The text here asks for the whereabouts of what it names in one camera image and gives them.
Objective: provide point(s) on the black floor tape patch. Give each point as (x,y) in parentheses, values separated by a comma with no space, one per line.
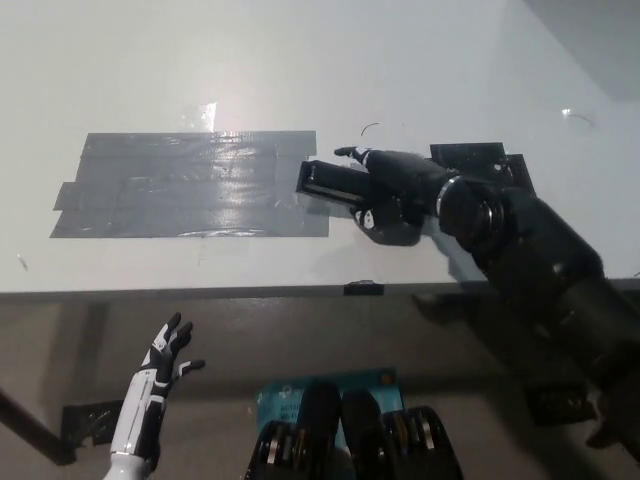
(92,420)

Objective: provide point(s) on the grey duct tape patch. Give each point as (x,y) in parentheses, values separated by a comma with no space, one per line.
(190,190)

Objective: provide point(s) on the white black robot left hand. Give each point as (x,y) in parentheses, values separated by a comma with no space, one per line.
(150,385)

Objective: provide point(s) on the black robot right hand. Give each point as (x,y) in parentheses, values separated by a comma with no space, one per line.
(400,180)

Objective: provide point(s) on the black table leg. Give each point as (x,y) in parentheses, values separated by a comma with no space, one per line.
(35,435)

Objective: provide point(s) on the small black rectangular box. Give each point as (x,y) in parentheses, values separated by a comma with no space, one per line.
(332,182)

